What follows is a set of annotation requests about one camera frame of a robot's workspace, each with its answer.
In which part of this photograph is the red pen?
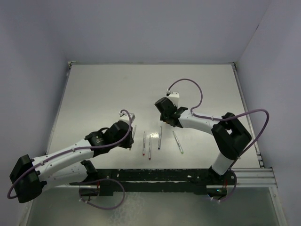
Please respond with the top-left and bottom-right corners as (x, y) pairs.
(143, 131), (146, 156)

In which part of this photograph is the pink pen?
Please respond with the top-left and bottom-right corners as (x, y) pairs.
(148, 136), (152, 160)

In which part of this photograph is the aluminium extrusion rail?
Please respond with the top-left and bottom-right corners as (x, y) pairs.
(233, 168), (277, 187)

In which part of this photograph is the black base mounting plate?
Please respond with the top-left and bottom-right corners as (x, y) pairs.
(83, 169), (237, 196)

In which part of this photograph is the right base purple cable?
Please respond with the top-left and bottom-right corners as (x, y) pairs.
(210, 174), (238, 203)

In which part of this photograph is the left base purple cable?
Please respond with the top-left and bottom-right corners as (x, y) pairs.
(79, 177), (125, 210)

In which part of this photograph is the yellow pen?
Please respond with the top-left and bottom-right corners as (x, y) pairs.
(129, 125), (137, 151)

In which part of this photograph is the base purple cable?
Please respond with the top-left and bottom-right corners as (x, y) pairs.
(79, 177), (125, 210)
(210, 174), (238, 203)

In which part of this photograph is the blue pen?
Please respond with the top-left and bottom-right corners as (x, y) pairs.
(158, 126), (162, 150)

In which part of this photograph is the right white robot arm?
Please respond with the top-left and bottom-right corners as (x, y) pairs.
(154, 97), (252, 184)

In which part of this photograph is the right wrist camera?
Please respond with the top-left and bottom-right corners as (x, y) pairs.
(166, 90), (180, 106)

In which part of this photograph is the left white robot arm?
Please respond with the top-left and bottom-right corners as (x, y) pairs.
(7, 120), (134, 203)

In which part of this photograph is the green pen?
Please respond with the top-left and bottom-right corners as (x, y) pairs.
(173, 131), (184, 154)

